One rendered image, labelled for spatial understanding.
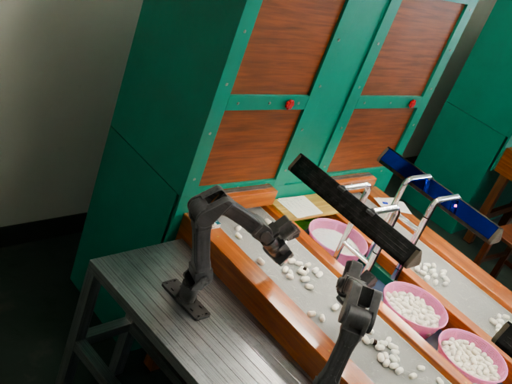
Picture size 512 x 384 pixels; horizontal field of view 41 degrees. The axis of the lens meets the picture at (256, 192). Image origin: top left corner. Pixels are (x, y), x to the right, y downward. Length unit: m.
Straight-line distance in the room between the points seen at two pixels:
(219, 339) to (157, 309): 0.23
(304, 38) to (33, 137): 1.34
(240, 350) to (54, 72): 1.50
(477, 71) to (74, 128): 2.95
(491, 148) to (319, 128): 2.37
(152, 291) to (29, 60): 1.17
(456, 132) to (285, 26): 2.90
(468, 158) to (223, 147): 2.89
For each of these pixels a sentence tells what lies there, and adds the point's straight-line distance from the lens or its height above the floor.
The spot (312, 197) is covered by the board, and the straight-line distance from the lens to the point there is 3.13.
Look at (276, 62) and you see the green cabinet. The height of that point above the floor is 1.40.
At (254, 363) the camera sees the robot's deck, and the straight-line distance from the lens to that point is 2.28.
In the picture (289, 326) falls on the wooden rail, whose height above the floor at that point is 0.76.
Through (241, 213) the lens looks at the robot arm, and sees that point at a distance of 2.21.
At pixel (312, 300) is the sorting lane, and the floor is 0.74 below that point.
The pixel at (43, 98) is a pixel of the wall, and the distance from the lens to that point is 3.18.
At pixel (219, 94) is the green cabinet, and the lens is 2.45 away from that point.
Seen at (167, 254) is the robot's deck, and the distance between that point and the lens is 2.59.
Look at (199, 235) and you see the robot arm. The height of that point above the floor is 0.97.
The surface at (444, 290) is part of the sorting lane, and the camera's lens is 3.01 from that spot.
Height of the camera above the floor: 2.14
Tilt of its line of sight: 27 degrees down
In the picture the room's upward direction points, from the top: 21 degrees clockwise
